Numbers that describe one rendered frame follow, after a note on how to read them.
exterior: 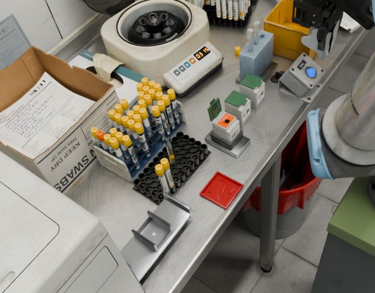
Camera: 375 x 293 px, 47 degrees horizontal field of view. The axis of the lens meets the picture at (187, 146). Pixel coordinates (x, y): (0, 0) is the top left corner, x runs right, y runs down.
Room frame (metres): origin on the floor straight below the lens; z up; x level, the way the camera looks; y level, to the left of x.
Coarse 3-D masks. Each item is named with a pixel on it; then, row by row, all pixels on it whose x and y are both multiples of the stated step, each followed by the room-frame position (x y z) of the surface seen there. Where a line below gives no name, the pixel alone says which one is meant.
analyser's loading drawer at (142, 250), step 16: (160, 208) 0.45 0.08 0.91; (176, 208) 0.44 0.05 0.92; (144, 224) 0.41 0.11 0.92; (160, 224) 0.41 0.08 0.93; (176, 224) 0.41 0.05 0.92; (144, 240) 0.38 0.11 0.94; (160, 240) 0.38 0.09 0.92; (128, 256) 0.36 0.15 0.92; (144, 256) 0.35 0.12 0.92; (144, 272) 0.32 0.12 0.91
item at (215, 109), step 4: (212, 100) 0.63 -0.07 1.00; (216, 100) 0.64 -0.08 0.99; (212, 104) 0.63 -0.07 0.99; (216, 104) 0.63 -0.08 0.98; (208, 108) 0.62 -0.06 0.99; (212, 108) 0.63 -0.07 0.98; (216, 108) 0.63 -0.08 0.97; (220, 108) 0.64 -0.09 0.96; (208, 112) 0.62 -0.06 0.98; (212, 112) 0.62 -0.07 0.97; (216, 112) 0.63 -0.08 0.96; (212, 116) 0.62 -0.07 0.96; (216, 116) 0.62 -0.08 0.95; (212, 120) 0.62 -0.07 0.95
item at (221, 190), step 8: (216, 176) 0.52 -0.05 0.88; (224, 176) 0.51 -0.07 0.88; (208, 184) 0.50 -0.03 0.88; (216, 184) 0.50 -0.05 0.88; (224, 184) 0.50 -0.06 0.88; (232, 184) 0.49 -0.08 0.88; (240, 184) 0.49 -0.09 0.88; (200, 192) 0.49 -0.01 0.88; (208, 192) 0.49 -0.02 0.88; (216, 192) 0.48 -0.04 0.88; (224, 192) 0.48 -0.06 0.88; (232, 192) 0.47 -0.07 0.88; (208, 200) 0.47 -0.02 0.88; (216, 200) 0.46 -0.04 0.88; (224, 200) 0.46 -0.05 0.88; (232, 200) 0.45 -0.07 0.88; (224, 208) 0.44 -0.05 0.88
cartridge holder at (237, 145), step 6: (210, 132) 0.64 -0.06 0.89; (240, 132) 0.60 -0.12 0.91; (210, 138) 0.62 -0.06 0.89; (216, 138) 0.60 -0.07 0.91; (234, 138) 0.59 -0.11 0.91; (240, 138) 0.60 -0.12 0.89; (246, 138) 0.60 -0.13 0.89; (216, 144) 0.60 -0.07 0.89; (222, 144) 0.59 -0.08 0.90; (228, 144) 0.58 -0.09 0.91; (234, 144) 0.58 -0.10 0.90; (240, 144) 0.58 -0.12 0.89; (246, 144) 0.58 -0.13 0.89; (222, 150) 0.59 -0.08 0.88; (228, 150) 0.58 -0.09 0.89; (234, 150) 0.57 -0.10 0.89; (240, 150) 0.57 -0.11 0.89; (234, 156) 0.56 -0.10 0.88
